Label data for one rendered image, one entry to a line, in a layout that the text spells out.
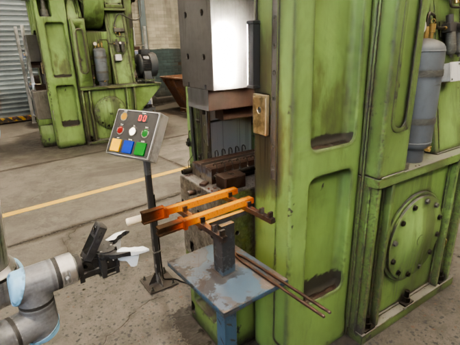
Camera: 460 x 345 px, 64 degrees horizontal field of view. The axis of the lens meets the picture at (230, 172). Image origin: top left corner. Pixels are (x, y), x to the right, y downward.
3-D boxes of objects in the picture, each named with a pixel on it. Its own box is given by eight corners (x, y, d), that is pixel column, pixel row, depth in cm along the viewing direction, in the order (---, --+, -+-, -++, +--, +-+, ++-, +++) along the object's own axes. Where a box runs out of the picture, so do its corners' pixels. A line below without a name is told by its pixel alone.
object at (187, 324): (196, 379, 181) (196, 378, 181) (151, 313, 227) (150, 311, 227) (259, 344, 202) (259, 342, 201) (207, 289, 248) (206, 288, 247)
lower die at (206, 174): (211, 184, 179) (211, 168, 176) (192, 173, 195) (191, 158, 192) (278, 168, 200) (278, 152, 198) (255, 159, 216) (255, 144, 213)
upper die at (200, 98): (209, 111, 167) (207, 90, 164) (188, 106, 183) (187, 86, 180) (279, 102, 189) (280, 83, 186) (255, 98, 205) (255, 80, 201)
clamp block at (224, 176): (225, 192, 169) (224, 179, 167) (215, 186, 176) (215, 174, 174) (246, 186, 175) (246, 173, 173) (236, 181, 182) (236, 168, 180)
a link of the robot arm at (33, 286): (9, 298, 102) (1, 267, 98) (57, 280, 109) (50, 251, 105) (15, 317, 94) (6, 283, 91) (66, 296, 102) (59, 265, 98)
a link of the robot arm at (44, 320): (11, 341, 103) (1, 304, 99) (51, 318, 112) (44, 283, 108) (27, 357, 98) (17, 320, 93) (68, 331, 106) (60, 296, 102)
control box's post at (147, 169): (157, 285, 254) (141, 131, 219) (155, 282, 257) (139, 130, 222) (162, 283, 256) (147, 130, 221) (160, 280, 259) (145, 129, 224)
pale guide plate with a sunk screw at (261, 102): (265, 136, 155) (265, 95, 150) (252, 132, 163) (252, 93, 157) (269, 135, 157) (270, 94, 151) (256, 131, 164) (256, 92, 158)
